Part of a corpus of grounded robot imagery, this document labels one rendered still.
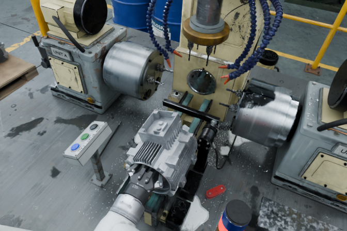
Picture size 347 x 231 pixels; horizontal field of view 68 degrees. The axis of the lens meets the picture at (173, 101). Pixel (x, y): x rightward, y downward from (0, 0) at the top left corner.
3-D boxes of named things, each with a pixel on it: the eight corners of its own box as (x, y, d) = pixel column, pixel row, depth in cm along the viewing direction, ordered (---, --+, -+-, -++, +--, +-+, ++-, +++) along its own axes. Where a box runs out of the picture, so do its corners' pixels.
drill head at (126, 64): (112, 64, 147) (106, 23, 130) (170, 83, 137) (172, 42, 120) (83, 89, 130) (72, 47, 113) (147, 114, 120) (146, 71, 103)
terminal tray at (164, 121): (159, 124, 99) (154, 109, 95) (184, 127, 94) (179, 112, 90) (143, 146, 91) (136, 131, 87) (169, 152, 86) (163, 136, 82)
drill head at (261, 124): (224, 101, 129) (235, 60, 112) (311, 131, 118) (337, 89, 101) (208, 137, 112) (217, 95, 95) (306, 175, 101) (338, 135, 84)
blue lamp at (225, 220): (225, 204, 65) (229, 196, 62) (249, 214, 64) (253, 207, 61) (218, 226, 61) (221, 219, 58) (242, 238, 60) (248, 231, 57)
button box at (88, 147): (99, 129, 101) (93, 119, 98) (112, 131, 97) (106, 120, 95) (68, 164, 90) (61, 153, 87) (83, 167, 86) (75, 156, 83)
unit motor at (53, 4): (70, 49, 150) (50, -28, 121) (119, 65, 141) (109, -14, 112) (36, 73, 133) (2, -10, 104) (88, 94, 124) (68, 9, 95)
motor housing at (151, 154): (160, 149, 109) (147, 115, 99) (201, 158, 100) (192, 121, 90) (135, 188, 96) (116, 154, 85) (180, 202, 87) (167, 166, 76)
